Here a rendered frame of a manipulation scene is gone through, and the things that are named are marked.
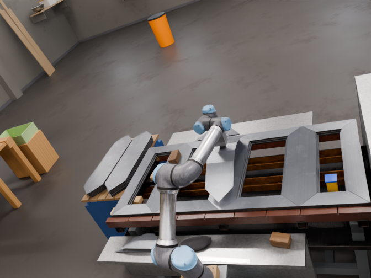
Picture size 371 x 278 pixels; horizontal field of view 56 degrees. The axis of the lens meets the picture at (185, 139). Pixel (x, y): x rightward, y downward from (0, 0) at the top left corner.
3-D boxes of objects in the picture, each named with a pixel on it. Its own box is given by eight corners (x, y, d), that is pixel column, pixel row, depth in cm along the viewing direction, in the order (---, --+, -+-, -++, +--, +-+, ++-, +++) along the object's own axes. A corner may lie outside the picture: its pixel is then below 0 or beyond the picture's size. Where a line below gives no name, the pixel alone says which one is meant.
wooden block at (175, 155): (174, 155, 267) (171, 150, 265) (181, 154, 265) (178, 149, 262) (170, 165, 258) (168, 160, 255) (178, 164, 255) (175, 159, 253)
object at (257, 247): (112, 239, 244) (110, 236, 243) (306, 236, 189) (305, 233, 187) (99, 263, 229) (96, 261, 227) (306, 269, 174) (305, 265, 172)
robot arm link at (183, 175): (186, 178, 164) (227, 111, 191) (168, 176, 171) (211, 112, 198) (196, 194, 170) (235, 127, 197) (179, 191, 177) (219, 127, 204)
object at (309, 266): (133, 270, 261) (112, 239, 244) (317, 276, 206) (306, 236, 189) (131, 274, 258) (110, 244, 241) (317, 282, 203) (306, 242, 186)
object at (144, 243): (121, 237, 238) (119, 233, 236) (172, 236, 221) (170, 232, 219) (114, 252, 228) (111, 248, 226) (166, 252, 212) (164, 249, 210)
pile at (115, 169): (122, 139, 333) (119, 134, 330) (158, 134, 316) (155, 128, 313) (80, 200, 273) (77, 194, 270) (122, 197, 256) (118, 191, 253)
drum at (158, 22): (174, 44, 830) (162, 15, 795) (157, 50, 845) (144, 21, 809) (177, 38, 866) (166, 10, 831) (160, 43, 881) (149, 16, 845)
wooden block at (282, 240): (271, 246, 189) (269, 240, 186) (274, 237, 193) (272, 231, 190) (289, 249, 183) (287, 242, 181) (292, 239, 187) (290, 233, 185)
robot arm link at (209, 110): (198, 111, 206) (205, 103, 212) (203, 126, 212) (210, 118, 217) (209, 111, 202) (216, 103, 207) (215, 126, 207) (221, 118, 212)
